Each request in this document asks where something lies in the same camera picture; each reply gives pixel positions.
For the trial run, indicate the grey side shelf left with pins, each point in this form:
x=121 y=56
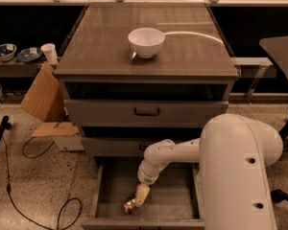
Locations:
x=17 y=69

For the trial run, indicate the white bowl on counter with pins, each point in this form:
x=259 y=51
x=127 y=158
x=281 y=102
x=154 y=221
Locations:
x=146 y=42

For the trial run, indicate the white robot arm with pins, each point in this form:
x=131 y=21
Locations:
x=233 y=153

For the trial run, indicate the black caster foot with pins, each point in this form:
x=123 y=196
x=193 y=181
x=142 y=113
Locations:
x=278 y=196

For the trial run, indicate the grey middle drawer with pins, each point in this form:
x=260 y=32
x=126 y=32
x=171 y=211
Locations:
x=128 y=147

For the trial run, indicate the blue patterned bowl right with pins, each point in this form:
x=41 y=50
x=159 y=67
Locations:
x=29 y=55

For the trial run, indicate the grey top drawer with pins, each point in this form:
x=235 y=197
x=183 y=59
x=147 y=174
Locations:
x=123 y=113

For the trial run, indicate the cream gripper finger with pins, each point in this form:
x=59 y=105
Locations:
x=141 y=194

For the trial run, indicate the white paper cup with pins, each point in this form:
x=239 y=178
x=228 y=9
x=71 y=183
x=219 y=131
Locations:
x=49 y=50

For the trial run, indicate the dark side table top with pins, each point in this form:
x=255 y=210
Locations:
x=277 y=50

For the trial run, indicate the grey drawer cabinet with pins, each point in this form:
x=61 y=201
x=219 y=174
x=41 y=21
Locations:
x=193 y=64

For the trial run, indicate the blue patterned bowl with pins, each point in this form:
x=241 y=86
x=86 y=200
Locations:
x=7 y=52
x=29 y=55

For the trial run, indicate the grey bottom drawer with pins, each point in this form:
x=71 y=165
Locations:
x=174 y=202

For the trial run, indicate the grey drawer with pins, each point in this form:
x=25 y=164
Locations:
x=123 y=113
x=174 y=202
x=128 y=147

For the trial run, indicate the blue patterned bowl left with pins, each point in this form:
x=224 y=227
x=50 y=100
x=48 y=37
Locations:
x=7 y=52

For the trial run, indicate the brown cardboard box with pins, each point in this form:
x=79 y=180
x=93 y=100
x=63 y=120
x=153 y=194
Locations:
x=44 y=101

